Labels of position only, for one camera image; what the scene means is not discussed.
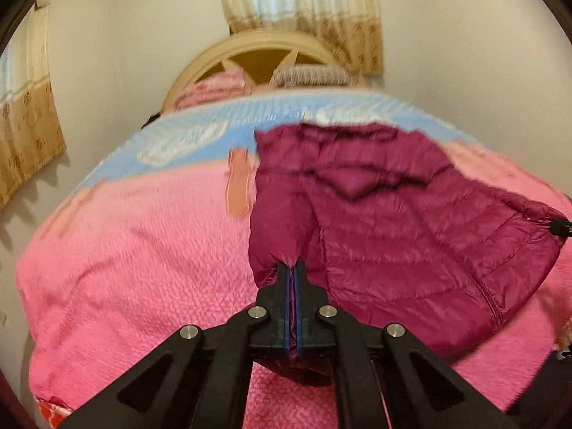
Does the red plaid bed sheet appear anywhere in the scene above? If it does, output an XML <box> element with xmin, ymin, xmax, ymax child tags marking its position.
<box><xmin>35</xmin><ymin>317</ymin><xmax>572</xmax><ymax>429</ymax></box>

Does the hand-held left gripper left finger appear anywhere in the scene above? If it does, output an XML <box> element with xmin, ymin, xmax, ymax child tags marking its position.
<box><xmin>58</xmin><ymin>263</ymin><xmax>292</xmax><ymax>429</ymax></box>

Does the cream wooden bed headboard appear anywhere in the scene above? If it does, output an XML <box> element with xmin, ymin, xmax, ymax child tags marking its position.
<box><xmin>161</xmin><ymin>29</ymin><xmax>358</xmax><ymax>113</ymax></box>

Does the striped pillow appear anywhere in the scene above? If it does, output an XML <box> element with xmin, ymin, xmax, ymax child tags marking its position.
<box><xmin>270</xmin><ymin>63</ymin><xmax>359</xmax><ymax>89</ymax></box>

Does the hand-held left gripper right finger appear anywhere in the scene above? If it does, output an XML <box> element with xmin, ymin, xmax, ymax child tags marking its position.
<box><xmin>292</xmin><ymin>260</ymin><xmax>521</xmax><ymax>429</ymax></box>

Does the beige patterned window curtain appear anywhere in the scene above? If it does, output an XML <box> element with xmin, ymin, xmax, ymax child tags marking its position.
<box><xmin>213</xmin><ymin>0</ymin><xmax>385</xmax><ymax>76</ymax></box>
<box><xmin>0</xmin><ymin>4</ymin><xmax>67</xmax><ymax>209</ymax></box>

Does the folded pink floral blanket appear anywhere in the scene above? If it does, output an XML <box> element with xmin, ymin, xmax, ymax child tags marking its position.
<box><xmin>173</xmin><ymin>68</ymin><xmax>256</xmax><ymax>110</ymax></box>

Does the magenta quilted puffer jacket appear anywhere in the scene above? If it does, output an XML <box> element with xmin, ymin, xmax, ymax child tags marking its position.
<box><xmin>248</xmin><ymin>123</ymin><xmax>570</xmax><ymax>387</ymax></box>

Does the pink and blue printed blanket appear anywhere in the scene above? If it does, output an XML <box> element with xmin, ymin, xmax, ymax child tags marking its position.
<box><xmin>15</xmin><ymin>86</ymin><xmax>572</xmax><ymax>429</ymax></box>

